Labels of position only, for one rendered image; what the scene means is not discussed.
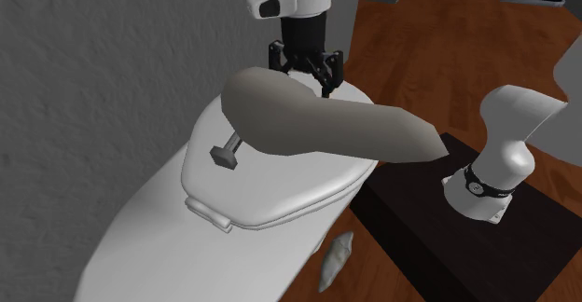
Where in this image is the white toilet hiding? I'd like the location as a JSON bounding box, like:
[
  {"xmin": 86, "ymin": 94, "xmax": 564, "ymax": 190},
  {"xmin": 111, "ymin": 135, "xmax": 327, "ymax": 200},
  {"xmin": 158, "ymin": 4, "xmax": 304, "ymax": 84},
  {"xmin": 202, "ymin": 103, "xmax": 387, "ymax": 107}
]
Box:
[{"xmin": 72, "ymin": 68, "xmax": 381, "ymax": 302}]

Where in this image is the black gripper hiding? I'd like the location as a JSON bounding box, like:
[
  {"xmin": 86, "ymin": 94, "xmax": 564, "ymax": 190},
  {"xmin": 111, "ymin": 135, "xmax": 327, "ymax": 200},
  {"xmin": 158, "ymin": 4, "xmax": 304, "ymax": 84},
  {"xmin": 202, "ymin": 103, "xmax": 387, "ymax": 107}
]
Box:
[{"xmin": 267, "ymin": 11, "xmax": 345, "ymax": 99}]

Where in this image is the pale crumpled lump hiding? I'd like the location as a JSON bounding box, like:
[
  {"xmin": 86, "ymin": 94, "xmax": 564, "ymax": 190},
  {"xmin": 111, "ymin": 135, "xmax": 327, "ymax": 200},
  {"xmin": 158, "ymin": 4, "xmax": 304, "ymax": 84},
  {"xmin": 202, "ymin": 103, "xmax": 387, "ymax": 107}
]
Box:
[{"xmin": 317, "ymin": 230, "xmax": 355, "ymax": 294}]

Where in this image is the grey-brown elongated rounded object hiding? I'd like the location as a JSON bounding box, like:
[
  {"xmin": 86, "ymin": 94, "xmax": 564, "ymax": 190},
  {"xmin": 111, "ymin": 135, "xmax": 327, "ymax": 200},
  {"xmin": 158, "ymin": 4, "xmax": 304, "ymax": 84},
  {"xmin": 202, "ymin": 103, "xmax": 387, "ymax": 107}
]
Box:
[{"xmin": 220, "ymin": 66, "xmax": 450, "ymax": 164}]

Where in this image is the dark robot stand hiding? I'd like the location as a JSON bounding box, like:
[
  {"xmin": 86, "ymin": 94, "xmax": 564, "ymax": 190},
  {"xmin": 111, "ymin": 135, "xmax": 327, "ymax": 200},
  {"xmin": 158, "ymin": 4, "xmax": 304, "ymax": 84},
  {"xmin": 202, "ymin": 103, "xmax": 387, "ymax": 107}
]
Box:
[{"xmin": 348, "ymin": 131, "xmax": 582, "ymax": 302}]

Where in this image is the grey T-shaped tool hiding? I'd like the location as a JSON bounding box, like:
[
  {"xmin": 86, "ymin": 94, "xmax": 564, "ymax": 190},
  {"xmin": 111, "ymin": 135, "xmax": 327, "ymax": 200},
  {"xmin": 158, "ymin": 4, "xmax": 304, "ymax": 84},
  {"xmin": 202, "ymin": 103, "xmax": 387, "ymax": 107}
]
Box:
[{"xmin": 209, "ymin": 130, "xmax": 244, "ymax": 172}]

